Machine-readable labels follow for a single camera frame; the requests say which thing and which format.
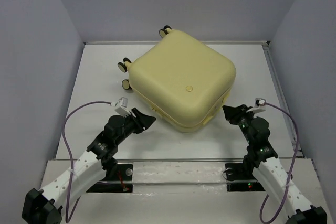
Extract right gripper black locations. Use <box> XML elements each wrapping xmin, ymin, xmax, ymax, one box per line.
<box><xmin>222</xmin><ymin>104</ymin><xmax>254</xmax><ymax>144</ymax></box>

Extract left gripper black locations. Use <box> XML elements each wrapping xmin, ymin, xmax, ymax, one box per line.
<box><xmin>115</xmin><ymin>108</ymin><xmax>155</xmax><ymax>145</ymax></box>

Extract yellow hard-shell suitcase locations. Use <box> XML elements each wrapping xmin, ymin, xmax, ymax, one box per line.
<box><xmin>117</xmin><ymin>25</ymin><xmax>236</xmax><ymax>132</ymax></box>

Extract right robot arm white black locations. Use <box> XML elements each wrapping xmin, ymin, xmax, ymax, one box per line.
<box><xmin>223</xmin><ymin>99</ymin><xmax>328</xmax><ymax>223</ymax></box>

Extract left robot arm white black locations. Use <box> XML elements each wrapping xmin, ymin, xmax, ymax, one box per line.
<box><xmin>22</xmin><ymin>108</ymin><xmax>156</xmax><ymax>223</ymax></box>

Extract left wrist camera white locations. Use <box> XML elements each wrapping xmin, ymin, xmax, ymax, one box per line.
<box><xmin>112</xmin><ymin>97</ymin><xmax>130</xmax><ymax>117</ymax></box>

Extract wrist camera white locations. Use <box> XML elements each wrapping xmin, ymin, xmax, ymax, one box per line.
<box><xmin>247</xmin><ymin>98</ymin><xmax>267</xmax><ymax>114</ymax></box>
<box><xmin>112</xmin><ymin>97</ymin><xmax>130</xmax><ymax>117</ymax></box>

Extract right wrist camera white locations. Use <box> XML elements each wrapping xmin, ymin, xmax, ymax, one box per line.
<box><xmin>247</xmin><ymin>98</ymin><xmax>267</xmax><ymax>114</ymax></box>

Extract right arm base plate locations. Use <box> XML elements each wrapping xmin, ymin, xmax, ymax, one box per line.
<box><xmin>222</xmin><ymin>163</ymin><xmax>265</xmax><ymax>193</ymax></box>

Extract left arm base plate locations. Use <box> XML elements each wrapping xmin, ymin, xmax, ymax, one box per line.
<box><xmin>87</xmin><ymin>163</ymin><xmax>133</xmax><ymax>193</ymax></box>

